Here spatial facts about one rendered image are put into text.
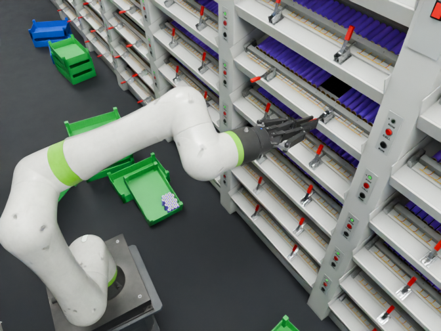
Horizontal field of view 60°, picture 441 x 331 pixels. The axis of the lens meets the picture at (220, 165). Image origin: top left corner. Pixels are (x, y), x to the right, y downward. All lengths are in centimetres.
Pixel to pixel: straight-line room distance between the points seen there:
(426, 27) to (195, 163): 54
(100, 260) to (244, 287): 79
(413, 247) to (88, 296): 93
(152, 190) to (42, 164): 120
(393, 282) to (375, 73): 67
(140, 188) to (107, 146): 123
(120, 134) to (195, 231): 118
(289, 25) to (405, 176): 53
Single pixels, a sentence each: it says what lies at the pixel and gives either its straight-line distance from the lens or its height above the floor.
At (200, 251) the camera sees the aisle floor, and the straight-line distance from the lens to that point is 196.
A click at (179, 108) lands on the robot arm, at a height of 115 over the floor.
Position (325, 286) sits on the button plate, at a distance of 162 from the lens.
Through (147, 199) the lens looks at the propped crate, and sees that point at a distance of 213.
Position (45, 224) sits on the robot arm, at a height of 97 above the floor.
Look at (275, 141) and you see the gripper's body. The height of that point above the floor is 102.
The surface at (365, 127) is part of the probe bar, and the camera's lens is 113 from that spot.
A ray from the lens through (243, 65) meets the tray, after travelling 140.
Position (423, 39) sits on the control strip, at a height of 131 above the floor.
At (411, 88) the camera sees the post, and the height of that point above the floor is 120.
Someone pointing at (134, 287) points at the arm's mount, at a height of 36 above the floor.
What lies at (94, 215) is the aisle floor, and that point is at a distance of 220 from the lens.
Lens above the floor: 168
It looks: 46 degrees down
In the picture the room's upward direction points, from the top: 1 degrees counter-clockwise
